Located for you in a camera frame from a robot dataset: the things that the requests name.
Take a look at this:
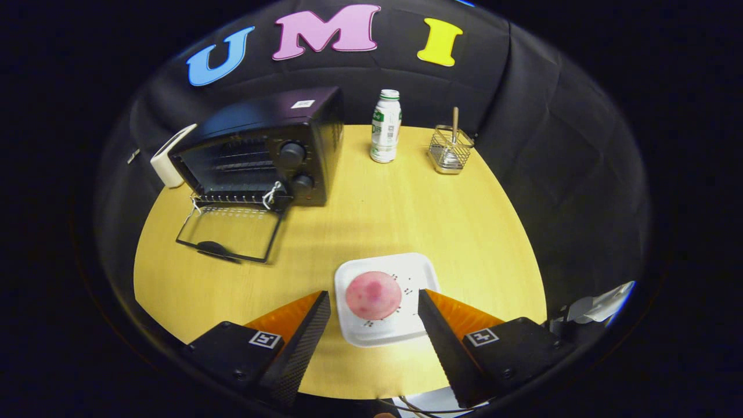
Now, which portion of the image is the white flat sheet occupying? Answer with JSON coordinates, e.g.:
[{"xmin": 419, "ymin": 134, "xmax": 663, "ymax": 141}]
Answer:
[{"xmin": 392, "ymin": 386, "xmax": 491, "ymax": 417}]

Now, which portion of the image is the white pop-up toaster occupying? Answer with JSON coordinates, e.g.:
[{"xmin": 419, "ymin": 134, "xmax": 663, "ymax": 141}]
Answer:
[{"xmin": 150, "ymin": 123, "xmax": 198, "ymax": 189}]

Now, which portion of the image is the pale crumpled sheet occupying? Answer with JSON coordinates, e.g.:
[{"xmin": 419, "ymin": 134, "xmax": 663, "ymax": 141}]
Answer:
[{"xmin": 566, "ymin": 281, "xmax": 636, "ymax": 325}]

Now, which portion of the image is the metal wire basket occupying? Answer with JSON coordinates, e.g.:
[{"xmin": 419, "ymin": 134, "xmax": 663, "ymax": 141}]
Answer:
[{"xmin": 428, "ymin": 125, "xmax": 475, "ymax": 175}]

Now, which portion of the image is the black toaster oven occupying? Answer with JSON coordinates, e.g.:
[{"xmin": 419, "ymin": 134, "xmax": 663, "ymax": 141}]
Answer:
[{"xmin": 168, "ymin": 87, "xmax": 344, "ymax": 265}]

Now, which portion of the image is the pink round bun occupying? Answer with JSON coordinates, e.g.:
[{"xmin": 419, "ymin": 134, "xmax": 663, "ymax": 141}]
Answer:
[{"xmin": 345, "ymin": 271, "xmax": 402, "ymax": 320}]

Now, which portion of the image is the white green drink bottle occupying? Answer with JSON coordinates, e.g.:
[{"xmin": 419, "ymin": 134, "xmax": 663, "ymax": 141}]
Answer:
[{"xmin": 370, "ymin": 89, "xmax": 402, "ymax": 164}]

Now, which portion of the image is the white square plate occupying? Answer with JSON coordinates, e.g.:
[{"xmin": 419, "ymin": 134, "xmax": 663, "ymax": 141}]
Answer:
[{"xmin": 334, "ymin": 253, "xmax": 441, "ymax": 348}]

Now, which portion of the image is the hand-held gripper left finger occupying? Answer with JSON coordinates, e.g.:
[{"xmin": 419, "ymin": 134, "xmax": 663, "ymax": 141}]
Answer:
[{"xmin": 180, "ymin": 290, "xmax": 331, "ymax": 407}]

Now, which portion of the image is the white string loop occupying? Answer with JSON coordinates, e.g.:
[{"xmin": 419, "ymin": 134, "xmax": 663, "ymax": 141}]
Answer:
[{"xmin": 262, "ymin": 181, "xmax": 285, "ymax": 211}]

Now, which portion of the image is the black backdrop cloth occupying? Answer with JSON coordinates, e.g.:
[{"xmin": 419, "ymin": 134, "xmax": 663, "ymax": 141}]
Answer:
[{"xmin": 96, "ymin": 0, "xmax": 651, "ymax": 326}]

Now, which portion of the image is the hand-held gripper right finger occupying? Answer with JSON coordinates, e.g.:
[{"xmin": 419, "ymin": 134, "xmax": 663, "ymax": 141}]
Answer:
[{"xmin": 418, "ymin": 289, "xmax": 575, "ymax": 409}]

